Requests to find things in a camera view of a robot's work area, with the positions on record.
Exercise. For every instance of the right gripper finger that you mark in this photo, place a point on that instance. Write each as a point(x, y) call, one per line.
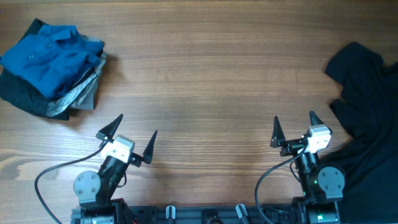
point(315, 120)
point(278, 138)

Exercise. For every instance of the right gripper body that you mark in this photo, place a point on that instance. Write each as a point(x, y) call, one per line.
point(291, 147)

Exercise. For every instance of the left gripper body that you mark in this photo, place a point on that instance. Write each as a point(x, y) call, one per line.
point(136, 160)

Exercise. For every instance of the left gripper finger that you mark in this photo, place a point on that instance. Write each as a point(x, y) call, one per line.
point(149, 150)
point(106, 133)

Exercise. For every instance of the black t-shirt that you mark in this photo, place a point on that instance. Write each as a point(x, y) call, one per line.
point(367, 110)

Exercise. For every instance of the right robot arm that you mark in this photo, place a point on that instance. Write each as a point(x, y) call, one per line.
point(322, 185)

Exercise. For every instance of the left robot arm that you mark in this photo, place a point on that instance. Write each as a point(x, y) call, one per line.
point(95, 189)

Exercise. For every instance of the grey folded garment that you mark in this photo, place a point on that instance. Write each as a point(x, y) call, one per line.
point(79, 90)

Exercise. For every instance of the blue button shirt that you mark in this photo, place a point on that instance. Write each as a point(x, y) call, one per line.
point(30, 58)

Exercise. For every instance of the dark folded garment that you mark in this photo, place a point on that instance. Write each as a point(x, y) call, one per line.
point(21, 94)

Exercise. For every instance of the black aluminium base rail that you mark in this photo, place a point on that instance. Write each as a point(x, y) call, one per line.
point(202, 214)

